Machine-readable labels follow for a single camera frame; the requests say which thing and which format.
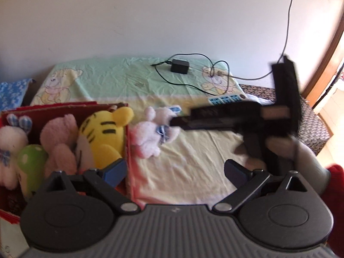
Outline red cardboard box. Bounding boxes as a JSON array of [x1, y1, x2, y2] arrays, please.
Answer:
[[0, 101, 135, 221]]

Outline pink bear plush toy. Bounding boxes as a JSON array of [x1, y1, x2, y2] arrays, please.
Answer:
[[40, 114, 81, 178]]

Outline black power adapter with cable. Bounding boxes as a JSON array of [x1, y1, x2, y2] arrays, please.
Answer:
[[150, 53, 232, 97]]

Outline blue patterned cloth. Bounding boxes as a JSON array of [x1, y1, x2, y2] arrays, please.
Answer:
[[0, 78, 35, 112]]

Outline grey cable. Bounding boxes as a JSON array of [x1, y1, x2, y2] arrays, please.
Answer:
[[234, 0, 296, 80]]

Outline wooden door frame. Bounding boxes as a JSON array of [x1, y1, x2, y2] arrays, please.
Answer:
[[302, 19, 344, 100]]

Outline white power strip blue sockets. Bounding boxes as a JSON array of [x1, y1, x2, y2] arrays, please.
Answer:
[[208, 94, 246, 105]]

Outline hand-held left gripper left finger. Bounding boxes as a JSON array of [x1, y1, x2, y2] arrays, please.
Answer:
[[40, 158, 141, 213]]

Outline white bunny plush plaid ears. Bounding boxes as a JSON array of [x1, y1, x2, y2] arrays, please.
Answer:
[[0, 114, 33, 190]]

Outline person's right hand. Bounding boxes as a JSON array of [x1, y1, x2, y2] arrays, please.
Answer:
[[265, 135, 332, 194]]

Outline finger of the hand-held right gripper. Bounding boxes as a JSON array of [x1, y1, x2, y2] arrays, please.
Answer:
[[169, 104, 240, 132]]

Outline pale pink bunny plush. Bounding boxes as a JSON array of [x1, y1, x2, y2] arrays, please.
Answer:
[[132, 105, 182, 159]]

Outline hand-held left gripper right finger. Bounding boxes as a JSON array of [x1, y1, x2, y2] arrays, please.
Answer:
[[212, 159, 309, 213]]

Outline yellow tiger plush toy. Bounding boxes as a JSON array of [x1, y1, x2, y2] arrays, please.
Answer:
[[75, 107, 135, 172]]

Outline green plush toy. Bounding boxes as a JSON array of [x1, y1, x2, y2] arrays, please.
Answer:
[[16, 144, 49, 202]]

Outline dark patterned cloth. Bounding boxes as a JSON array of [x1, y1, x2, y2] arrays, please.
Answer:
[[239, 83, 330, 156]]

